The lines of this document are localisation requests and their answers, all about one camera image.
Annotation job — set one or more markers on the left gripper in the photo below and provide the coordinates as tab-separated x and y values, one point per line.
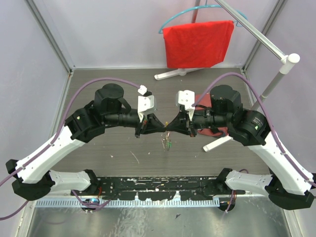
150	124

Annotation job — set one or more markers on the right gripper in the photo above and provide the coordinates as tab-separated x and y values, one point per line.
181	124

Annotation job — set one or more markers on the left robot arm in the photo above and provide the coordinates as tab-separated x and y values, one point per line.
34	177

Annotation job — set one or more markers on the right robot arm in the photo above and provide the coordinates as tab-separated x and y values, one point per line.
284	186

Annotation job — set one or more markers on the dark red crumpled shirt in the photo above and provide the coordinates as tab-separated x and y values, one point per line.
215	132

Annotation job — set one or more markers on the bright red cloth on hanger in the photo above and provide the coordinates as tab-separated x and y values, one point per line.
197	45

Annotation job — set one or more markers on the white clothes rack stand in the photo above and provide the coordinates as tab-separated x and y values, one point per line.
270	65

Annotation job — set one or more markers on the teal clothes hanger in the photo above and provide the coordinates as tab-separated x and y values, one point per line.
196	8

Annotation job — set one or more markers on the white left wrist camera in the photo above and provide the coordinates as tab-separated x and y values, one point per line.
146	103

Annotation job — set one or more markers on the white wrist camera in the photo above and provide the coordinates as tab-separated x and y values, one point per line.
185	101
146	103

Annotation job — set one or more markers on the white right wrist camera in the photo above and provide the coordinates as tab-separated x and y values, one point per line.
185	101

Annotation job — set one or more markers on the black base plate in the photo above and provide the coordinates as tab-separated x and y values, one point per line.
157	188

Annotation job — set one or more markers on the grey slotted cable duct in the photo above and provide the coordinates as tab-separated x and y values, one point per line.
73	202

